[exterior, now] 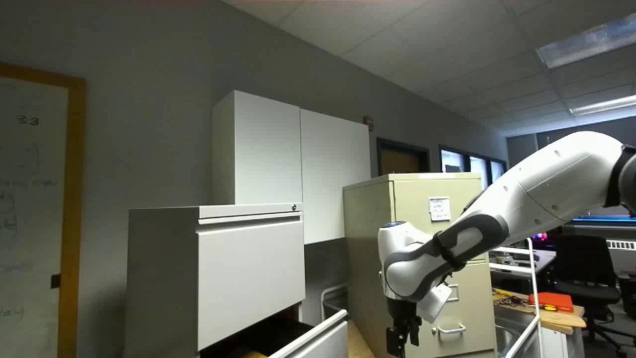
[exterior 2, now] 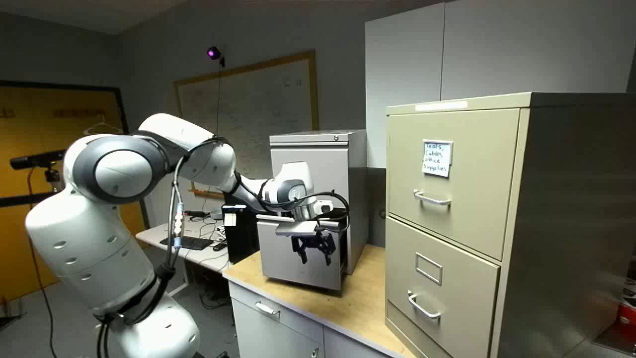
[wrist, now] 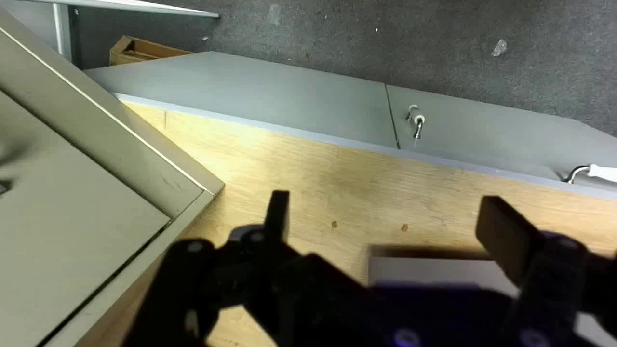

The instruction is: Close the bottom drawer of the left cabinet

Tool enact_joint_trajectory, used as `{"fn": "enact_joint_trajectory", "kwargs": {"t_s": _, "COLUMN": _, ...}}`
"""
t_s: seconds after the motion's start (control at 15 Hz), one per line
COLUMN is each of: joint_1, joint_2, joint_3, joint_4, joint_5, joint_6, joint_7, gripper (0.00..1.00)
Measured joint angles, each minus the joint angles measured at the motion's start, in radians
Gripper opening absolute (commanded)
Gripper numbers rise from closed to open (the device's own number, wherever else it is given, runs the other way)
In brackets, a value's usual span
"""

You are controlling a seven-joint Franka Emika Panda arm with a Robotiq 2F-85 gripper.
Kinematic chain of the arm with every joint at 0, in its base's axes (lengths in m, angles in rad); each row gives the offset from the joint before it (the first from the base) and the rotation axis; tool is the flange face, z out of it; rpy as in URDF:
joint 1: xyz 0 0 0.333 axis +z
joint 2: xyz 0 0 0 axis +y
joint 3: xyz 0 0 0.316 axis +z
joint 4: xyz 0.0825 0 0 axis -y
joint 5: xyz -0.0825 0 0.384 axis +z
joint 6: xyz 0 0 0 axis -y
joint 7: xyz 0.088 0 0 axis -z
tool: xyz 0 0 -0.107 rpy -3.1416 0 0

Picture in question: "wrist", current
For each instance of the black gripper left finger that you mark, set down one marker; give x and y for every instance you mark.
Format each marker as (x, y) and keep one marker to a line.
(213, 282)

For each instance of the beige cabinet panel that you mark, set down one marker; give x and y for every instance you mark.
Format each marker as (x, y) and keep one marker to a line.
(98, 166)

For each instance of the grey metal cabinet door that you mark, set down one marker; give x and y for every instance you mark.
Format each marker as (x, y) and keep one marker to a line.
(360, 108)

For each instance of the silver door latch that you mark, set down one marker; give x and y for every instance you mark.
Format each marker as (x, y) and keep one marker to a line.
(418, 122)

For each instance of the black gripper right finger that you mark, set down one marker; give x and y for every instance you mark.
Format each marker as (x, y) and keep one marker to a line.
(547, 270)

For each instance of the brown cardboard box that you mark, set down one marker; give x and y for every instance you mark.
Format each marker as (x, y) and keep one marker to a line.
(138, 49)

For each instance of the beige cabinet drawer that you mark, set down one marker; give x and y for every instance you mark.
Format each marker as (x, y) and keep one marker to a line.
(65, 224)

